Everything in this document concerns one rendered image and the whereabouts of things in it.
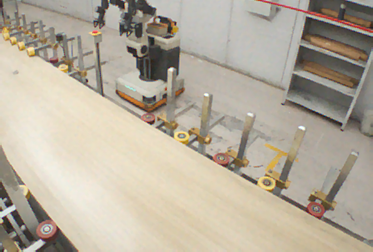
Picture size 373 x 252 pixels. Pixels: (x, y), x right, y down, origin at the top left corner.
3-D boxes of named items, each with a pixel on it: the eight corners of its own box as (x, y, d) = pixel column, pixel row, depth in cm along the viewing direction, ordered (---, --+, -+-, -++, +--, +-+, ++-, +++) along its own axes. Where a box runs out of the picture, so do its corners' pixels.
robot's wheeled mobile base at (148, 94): (151, 77, 389) (151, 61, 375) (186, 92, 358) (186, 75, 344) (114, 95, 343) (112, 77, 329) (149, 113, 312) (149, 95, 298)
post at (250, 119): (233, 179, 155) (250, 109, 128) (238, 181, 153) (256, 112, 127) (230, 182, 153) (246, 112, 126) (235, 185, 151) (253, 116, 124)
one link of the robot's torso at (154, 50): (143, 55, 323) (143, 35, 310) (161, 61, 310) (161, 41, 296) (126, 61, 305) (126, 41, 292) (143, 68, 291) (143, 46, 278)
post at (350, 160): (313, 216, 128) (352, 147, 101) (319, 219, 126) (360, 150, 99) (311, 220, 125) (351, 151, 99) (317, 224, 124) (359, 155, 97)
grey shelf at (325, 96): (291, 92, 385) (317, -13, 300) (348, 116, 340) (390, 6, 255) (280, 104, 356) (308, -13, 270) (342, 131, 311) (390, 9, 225)
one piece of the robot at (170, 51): (149, 71, 374) (149, 12, 328) (180, 84, 347) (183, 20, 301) (131, 79, 351) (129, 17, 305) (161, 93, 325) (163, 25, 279)
